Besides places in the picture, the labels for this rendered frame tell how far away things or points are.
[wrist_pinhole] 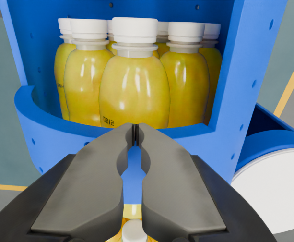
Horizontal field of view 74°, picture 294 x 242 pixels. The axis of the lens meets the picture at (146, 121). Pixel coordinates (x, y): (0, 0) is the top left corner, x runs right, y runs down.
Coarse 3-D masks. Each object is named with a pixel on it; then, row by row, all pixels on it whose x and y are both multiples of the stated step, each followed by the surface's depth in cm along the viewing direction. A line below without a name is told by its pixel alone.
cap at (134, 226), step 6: (126, 222) 30; (132, 222) 31; (138, 222) 31; (126, 228) 30; (132, 228) 30; (138, 228) 30; (126, 234) 29; (132, 234) 29; (138, 234) 29; (144, 234) 29; (126, 240) 28; (132, 240) 28; (138, 240) 28; (144, 240) 29
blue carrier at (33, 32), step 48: (0, 0) 19; (48, 0) 26; (96, 0) 31; (144, 0) 33; (192, 0) 31; (240, 0) 11; (48, 48) 28; (240, 48) 12; (48, 96) 29; (240, 96) 15; (48, 144) 16; (192, 144) 15; (240, 144) 19
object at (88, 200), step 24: (96, 144) 10; (120, 144) 10; (72, 168) 9; (96, 168) 9; (120, 168) 10; (72, 192) 7; (96, 192) 7; (120, 192) 7; (48, 216) 6; (72, 216) 6; (96, 216) 7; (120, 216) 7; (96, 240) 7
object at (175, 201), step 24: (144, 144) 10; (168, 144) 10; (144, 168) 11; (168, 168) 9; (192, 168) 9; (144, 192) 7; (168, 192) 8; (192, 192) 8; (144, 216) 7; (168, 216) 7; (192, 216) 7; (216, 216) 7; (168, 240) 7
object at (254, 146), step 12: (264, 108) 60; (252, 120) 80; (264, 120) 71; (276, 120) 52; (252, 132) 79; (264, 132) 45; (276, 132) 45; (288, 132) 45; (252, 144) 44; (264, 144) 42; (276, 144) 41; (288, 144) 41; (240, 156) 43; (252, 156) 42; (240, 168) 42
